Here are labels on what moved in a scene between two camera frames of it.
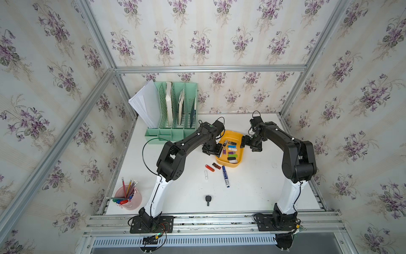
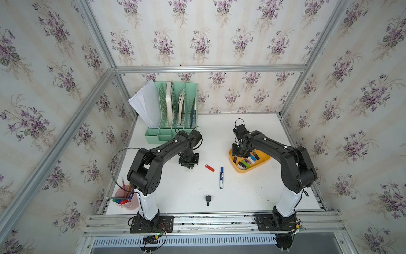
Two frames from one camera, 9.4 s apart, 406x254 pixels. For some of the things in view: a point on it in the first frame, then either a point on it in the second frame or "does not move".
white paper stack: [146, 103] does not move
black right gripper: [244, 141] -> [233, 151]
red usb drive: [209, 168] does not move
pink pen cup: [134, 199] does not move
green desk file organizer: [177, 111] does not move
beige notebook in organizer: [180, 102] does not move
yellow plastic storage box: [231, 136] -> [263, 157]
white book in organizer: [169, 100] does not move
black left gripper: [218, 152] -> [196, 161]
